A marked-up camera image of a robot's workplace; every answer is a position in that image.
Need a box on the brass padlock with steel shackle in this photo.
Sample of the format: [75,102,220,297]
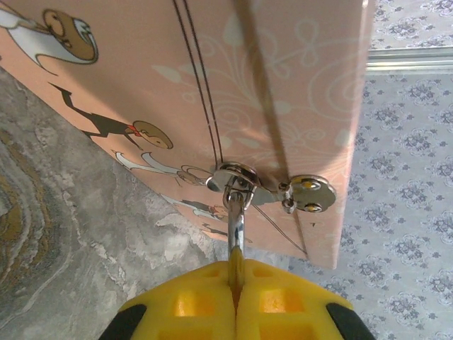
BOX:
[222,189,247,288]

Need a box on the silver box hasp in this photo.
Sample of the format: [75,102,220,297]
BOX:
[205,161,337,215]

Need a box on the aluminium frame corner post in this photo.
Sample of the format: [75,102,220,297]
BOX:
[366,47,453,74]

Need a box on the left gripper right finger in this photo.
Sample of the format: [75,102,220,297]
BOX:
[235,259,374,340]

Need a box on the pink tin box with figures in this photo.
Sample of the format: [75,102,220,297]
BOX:
[0,0,376,271]

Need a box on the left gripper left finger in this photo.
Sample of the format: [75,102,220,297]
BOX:
[102,261,237,340]

